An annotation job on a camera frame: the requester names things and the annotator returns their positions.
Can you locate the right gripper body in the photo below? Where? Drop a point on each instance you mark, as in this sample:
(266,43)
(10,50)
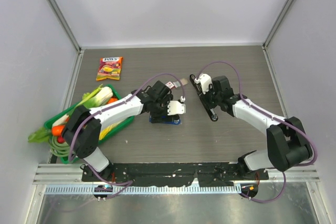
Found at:
(212,98)

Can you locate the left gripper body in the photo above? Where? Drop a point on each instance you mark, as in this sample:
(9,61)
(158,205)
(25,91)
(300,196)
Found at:
(161,108)

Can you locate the blue stapler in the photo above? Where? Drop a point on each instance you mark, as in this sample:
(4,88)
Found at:
(165,119)

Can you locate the black stapler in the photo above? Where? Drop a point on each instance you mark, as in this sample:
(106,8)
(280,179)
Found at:
(202,97)

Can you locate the red white staple box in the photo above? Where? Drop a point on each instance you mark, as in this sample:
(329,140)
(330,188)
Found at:
(170,85)

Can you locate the silver staple strips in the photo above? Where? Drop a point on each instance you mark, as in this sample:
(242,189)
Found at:
(180,83)

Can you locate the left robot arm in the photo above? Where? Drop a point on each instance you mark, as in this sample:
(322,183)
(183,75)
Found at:
(85,125)

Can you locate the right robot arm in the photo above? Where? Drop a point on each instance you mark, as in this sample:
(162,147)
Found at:
(287,145)

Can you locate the napa cabbage toy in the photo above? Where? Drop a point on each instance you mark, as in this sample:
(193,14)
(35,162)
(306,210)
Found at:
(107,130)

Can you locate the candy snack bag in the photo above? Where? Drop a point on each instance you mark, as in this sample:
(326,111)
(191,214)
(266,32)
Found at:
(109,68)

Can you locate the white radish toy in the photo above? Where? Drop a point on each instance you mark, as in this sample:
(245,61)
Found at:
(61,121)

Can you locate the red chili toy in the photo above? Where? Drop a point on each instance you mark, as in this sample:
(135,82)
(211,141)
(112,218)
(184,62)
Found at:
(60,140)

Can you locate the orange carrot toy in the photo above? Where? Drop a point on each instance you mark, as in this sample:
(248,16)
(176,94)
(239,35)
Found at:
(57,130)

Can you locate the green plastic tray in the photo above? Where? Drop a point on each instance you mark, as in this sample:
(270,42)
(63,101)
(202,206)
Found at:
(114,130)

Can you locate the green leafy vegetable toy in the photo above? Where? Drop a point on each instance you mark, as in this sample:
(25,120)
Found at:
(40,136)

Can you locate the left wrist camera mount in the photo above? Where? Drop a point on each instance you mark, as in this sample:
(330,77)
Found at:
(176,107)

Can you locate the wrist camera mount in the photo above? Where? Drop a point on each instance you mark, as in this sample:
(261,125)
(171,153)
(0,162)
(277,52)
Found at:
(176,107)
(203,82)

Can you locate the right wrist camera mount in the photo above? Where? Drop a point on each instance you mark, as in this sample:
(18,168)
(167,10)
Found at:
(203,82)

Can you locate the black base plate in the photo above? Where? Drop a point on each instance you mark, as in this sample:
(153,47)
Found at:
(209,174)

